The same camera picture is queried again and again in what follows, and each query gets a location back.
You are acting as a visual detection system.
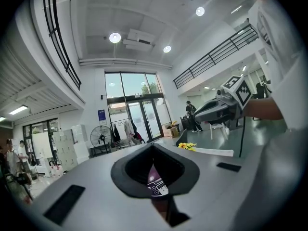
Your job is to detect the glass entrance doors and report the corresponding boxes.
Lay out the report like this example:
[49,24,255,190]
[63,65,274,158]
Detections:
[104,72,173,141]

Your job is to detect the purple rice cooker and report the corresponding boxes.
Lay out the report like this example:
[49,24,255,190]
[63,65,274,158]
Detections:
[146,164,170,222]

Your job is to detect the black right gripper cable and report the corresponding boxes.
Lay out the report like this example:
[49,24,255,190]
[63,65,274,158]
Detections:
[238,116,246,158]

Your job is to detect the person's right forearm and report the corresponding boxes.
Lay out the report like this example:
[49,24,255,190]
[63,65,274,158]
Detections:
[244,95,285,121]

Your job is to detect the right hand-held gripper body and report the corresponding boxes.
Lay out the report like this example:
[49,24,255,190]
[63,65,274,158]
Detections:
[215,75,253,131]

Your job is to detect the cardboard box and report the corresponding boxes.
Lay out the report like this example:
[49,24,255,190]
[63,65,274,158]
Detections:
[162,124,181,139]

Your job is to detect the white ceiling pipes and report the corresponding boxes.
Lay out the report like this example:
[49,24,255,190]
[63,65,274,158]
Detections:
[78,58,173,69]

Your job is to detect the white cabinet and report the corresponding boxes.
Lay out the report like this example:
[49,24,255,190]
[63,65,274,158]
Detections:
[71,124,90,162]

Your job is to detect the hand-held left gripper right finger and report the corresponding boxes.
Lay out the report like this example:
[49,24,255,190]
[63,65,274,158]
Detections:
[153,142,200,195]

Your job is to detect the blue wall poster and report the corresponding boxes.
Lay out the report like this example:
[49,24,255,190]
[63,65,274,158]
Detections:
[97,109,108,126]

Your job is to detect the black low table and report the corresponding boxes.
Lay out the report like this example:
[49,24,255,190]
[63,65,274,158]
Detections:
[89,145,113,157]

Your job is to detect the clothes rack with garments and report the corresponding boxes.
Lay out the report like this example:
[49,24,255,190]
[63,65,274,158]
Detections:
[110,119,146,149]

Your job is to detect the black case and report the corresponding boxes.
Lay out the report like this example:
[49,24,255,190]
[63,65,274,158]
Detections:
[180,115,192,131]

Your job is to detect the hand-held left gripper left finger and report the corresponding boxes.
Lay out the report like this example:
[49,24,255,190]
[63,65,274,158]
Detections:
[110,142,154,198]

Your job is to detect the checkered tablecloth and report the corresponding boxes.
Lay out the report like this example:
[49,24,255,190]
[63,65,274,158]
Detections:
[194,147,234,157]

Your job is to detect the white lockers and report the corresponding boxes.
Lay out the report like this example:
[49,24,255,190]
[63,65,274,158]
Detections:
[51,128,79,166]

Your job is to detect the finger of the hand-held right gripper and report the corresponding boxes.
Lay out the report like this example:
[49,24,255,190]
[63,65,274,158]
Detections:
[193,99,226,125]

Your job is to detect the black standing fan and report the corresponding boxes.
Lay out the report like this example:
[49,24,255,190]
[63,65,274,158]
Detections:
[90,125,113,154]

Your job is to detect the black-framed side windows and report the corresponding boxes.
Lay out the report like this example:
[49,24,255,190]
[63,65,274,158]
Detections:
[23,118,60,135]

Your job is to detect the white chair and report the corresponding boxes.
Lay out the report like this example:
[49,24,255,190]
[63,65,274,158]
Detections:
[208,123,229,141]

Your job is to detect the sunflower bouquet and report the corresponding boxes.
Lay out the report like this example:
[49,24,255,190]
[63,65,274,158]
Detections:
[178,142,198,151]

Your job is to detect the ceiling air conditioner unit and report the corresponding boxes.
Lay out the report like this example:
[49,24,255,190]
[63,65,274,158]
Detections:
[122,28,156,52]

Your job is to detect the black mezzanine railing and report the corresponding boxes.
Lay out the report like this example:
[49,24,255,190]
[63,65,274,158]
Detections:
[172,24,259,90]
[43,0,82,91]

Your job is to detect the person's white shirt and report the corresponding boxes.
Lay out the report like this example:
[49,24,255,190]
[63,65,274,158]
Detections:
[230,0,308,231]

